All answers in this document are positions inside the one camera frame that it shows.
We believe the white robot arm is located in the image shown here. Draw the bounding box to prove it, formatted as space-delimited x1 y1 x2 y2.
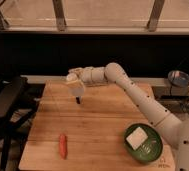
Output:
67 62 189 171

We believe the orange carrot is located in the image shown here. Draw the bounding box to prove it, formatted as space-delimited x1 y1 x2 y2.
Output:
59 134 67 159

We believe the green bowl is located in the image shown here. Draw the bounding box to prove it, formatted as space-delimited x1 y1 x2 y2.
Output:
124 123 163 164

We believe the white eraser block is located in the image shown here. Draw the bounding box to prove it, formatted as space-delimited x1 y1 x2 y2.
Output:
126 127 148 150

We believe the black chair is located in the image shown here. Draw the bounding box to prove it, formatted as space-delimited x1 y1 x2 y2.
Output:
0 76 39 171

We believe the wooden board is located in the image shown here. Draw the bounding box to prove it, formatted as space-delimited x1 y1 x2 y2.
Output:
19 81 175 171

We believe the metal pot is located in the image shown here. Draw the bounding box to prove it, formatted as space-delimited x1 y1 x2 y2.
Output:
168 70 189 88

